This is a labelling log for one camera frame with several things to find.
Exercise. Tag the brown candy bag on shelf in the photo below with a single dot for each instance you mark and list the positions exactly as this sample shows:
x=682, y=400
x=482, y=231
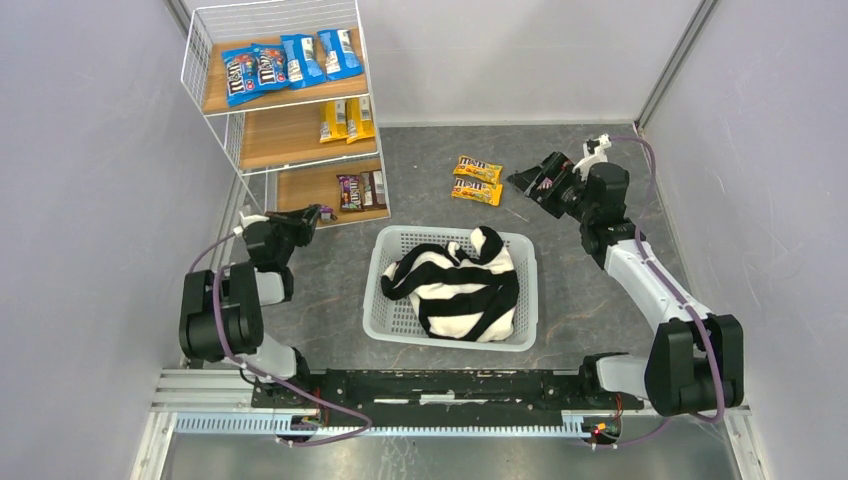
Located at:
x=373, y=190

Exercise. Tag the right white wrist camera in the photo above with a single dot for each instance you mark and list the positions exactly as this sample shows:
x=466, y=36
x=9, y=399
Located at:
x=593, y=153

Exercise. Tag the blue candy bag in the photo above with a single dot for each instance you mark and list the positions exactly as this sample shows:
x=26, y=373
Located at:
x=341, y=60
x=302, y=69

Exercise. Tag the purple m&m bag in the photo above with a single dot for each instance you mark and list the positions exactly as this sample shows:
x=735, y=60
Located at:
x=327, y=214
x=350, y=193

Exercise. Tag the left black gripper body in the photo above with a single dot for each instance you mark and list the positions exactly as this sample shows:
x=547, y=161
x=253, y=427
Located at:
x=303, y=220

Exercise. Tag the yellow candy bag on shelf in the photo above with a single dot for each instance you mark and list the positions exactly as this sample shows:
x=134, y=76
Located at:
x=333, y=125
x=360, y=124

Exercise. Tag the white wire wooden shelf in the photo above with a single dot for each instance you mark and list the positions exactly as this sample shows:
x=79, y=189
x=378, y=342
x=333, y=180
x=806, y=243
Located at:
x=273, y=142

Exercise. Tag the white plastic basket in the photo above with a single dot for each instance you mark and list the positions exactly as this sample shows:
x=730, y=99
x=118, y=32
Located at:
x=395, y=321

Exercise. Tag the black and white striped cloth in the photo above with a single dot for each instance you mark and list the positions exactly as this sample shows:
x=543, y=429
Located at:
x=456, y=296

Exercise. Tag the yellow m&m bag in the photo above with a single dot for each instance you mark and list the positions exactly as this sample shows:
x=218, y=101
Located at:
x=483, y=171
x=489, y=194

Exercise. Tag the yellow candy bag on shelf left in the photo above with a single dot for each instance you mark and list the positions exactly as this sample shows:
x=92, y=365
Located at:
x=333, y=125

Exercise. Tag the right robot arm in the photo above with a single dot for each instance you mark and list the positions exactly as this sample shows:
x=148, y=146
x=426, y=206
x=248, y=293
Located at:
x=696, y=361

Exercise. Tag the blue m&m bag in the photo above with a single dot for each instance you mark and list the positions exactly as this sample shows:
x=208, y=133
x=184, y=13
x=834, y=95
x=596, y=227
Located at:
x=241, y=77
x=270, y=68

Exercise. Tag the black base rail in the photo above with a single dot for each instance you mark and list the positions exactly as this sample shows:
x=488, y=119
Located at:
x=440, y=398

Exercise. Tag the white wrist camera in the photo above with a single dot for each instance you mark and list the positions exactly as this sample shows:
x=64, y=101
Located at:
x=593, y=153
x=246, y=217

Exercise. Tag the yellow candy bag on shelf right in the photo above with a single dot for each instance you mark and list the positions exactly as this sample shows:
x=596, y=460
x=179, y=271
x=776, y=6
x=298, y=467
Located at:
x=360, y=124

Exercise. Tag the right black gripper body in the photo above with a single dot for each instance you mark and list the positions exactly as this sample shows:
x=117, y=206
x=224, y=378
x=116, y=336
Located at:
x=548, y=183

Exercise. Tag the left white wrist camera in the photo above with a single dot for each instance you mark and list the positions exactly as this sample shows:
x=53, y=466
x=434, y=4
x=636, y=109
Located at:
x=246, y=217

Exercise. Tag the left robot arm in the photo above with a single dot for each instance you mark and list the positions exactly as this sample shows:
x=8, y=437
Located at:
x=221, y=311

